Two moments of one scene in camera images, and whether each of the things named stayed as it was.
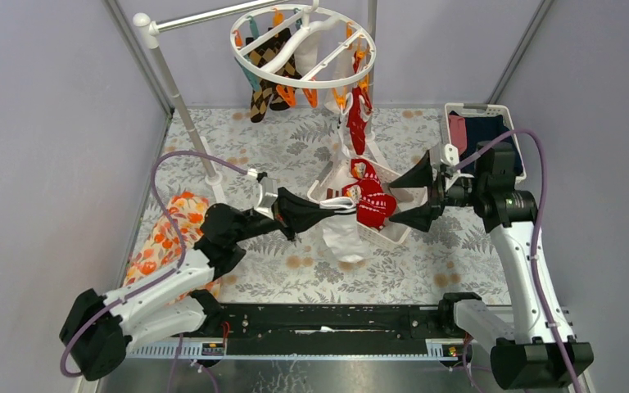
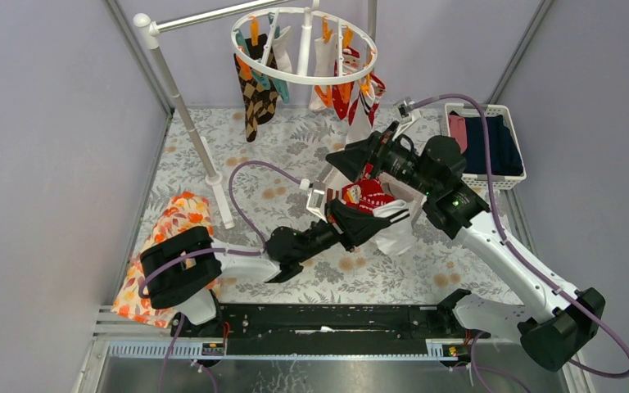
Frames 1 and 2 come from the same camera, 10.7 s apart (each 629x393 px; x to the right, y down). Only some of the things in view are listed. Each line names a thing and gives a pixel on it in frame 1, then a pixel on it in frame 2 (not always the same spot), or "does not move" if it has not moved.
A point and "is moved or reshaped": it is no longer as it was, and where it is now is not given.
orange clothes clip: x=341 y=99 -> x=365 y=87
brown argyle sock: x=261 y=92 -> x=259 y=102
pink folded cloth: x=458 y=133 does not move
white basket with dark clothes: x=470 y=127 does not move
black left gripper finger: x=303 y=223 -> x=364 y=233
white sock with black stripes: x=343 y=132 -> x=359 y=128
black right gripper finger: x=418 y=176 -> x=366 y=150
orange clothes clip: x=288 y=93 -> x=327 y=97
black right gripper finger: x=420 y=218 -> x=355 y=160
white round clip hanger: x=303 y=46 is moved or reshaped
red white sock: x=359 y=110 -> x=350 y=58
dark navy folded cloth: x=481 y=131 does not move
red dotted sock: x=375 y=205 does not move
